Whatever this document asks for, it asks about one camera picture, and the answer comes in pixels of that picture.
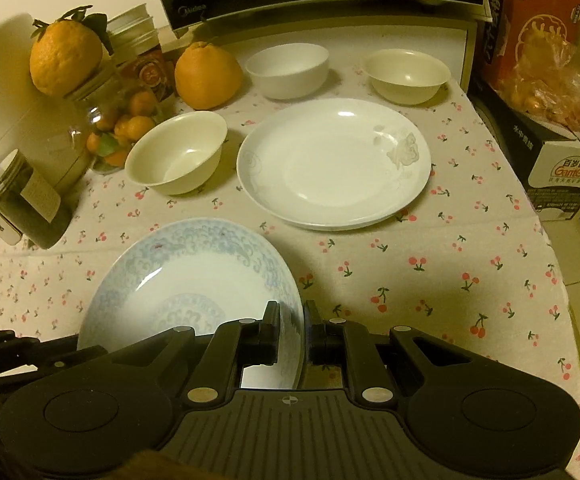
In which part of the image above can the blue patterned white plate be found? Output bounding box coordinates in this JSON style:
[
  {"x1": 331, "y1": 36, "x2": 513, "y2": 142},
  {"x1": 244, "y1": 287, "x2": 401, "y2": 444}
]
[{"x1": 77, "y1": 217, "x2": 306, "y2": 392}]

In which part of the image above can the orange cardboard box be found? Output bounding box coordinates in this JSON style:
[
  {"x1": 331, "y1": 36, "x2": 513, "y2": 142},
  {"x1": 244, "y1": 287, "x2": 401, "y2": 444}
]
[{"x1": 483, "y1": 0, "x2": 580, "y2": 92}]

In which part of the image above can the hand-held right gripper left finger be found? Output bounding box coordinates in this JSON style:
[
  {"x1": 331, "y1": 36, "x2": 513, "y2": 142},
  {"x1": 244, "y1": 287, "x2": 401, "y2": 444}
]
[{"x1": 135, "y1": 301, "x2": 281, "y2": 408}]

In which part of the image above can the cream bowl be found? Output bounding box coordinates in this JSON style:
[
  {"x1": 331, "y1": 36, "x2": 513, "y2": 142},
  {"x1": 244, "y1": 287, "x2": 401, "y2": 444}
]
[
  {"x1": 124, "y1": 111, "x2": 229, "y2": 196},
  {"x1": 362, "y1": 48, "x2": 452, "y2": 106}
]

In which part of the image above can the white appliance box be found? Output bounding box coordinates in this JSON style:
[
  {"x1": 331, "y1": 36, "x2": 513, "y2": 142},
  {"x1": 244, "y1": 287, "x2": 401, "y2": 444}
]
[{"x1": 0, "y1": 13, "x2": 94, "y2": 247}]

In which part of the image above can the dark jar with metal lid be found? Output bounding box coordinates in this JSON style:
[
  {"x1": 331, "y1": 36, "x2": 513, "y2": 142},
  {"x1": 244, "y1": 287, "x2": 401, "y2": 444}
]
[{"x1": 0, "y1": 148, "x2": 75, "y2": 251}]

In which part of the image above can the red label tin can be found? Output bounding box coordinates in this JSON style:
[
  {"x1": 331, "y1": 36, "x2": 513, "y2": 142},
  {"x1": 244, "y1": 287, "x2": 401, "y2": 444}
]
[{"x1": 119, "y1": 46, "x2": 177, "y2": 106}]

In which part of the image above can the plastic bag of oranges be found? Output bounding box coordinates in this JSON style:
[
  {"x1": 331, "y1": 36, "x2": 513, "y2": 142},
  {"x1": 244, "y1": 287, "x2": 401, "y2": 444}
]
[{"x1": 500, "y1": 57, "x2": 580, "y2": 134}]

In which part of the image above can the large orange with leaves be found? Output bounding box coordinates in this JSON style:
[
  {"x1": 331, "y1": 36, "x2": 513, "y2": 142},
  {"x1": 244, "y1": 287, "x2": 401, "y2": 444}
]
[{"x1": 29, "y1": 5, "x2": 109, "y2": 98}]

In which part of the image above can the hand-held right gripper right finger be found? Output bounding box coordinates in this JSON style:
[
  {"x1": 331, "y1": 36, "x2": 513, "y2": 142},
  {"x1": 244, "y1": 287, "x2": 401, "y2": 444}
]
[{"x1": 306, "y1": 301, "x2": 458, "y2": 406}]

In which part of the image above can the black and white carton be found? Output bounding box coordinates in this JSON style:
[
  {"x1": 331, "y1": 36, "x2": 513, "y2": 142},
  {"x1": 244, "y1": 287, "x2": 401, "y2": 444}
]
[{"x1": 470, "y1": 87, "x2": 580, "y2": 224}]

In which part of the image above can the glass jar of small oranges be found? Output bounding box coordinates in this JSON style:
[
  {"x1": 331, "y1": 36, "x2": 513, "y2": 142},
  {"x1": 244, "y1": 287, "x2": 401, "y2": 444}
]
[{"x1": 67, "y1": 60, "x2": 166, "y2": 177}]

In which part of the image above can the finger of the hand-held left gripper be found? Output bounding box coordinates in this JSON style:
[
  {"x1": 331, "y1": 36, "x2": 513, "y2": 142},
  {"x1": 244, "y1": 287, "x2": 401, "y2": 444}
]
[{"x1": 0, "y1": 332, "x2": 107, "y2": 397}]

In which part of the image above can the cherry print tablecloth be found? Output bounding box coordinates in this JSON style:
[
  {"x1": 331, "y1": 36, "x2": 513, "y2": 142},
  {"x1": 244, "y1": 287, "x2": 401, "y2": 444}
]
[{"x1": 0, "y1": 45, "x2": 580, "y2": 471}]

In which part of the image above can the white bowl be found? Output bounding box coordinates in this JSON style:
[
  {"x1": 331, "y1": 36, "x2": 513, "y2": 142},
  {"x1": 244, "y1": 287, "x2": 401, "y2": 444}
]
[{"x1": 244, "y1": 43, "x2": 330, "y2": 100}]

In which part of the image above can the grey patterned white plate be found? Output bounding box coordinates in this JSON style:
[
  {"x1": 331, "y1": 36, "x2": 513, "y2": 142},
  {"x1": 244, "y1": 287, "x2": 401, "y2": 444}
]
[{"x1": 236, "y1": 98, "x2": 432, "y2": 231}]

